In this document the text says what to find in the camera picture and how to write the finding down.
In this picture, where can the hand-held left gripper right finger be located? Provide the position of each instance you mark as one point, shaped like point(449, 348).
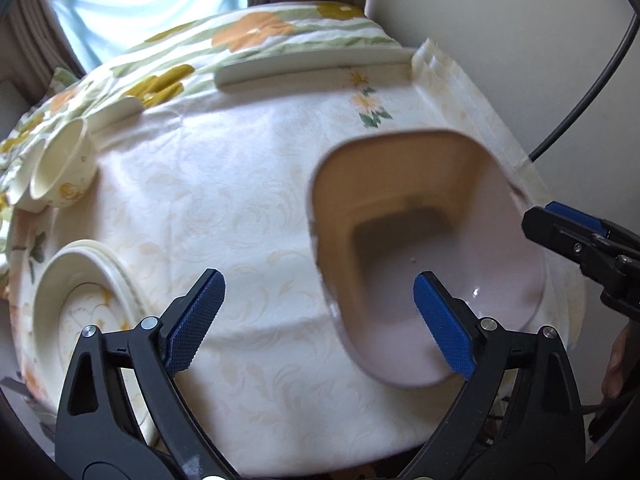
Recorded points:
point(445, 325)

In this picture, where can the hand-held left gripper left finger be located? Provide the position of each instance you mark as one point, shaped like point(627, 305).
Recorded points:
point(196, 317)

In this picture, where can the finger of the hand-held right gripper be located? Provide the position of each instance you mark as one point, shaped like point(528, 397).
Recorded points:
point(560, 235)
point(575, 214)

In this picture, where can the pink square bowl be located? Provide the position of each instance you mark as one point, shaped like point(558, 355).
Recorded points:
point(430, 260)

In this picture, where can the yellow patterned deep plate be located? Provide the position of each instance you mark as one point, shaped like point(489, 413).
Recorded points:
point(85, 325)

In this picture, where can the white bowl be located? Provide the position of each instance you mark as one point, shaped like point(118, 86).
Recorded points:
point(17, 180)
point(62, 167)

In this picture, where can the person's right hand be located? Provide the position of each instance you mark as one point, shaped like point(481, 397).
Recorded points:
point(617, 360)

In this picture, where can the floral white tablecloth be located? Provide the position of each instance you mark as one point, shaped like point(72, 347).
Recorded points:
point(225, 200)

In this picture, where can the green striped pillow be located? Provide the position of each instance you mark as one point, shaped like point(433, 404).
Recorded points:
point(63, 80)

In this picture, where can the floral striped blanket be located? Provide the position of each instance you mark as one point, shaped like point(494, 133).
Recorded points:
point(200, 45)

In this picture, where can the light blue cloth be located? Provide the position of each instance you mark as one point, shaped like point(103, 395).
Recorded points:
point(150, 5)

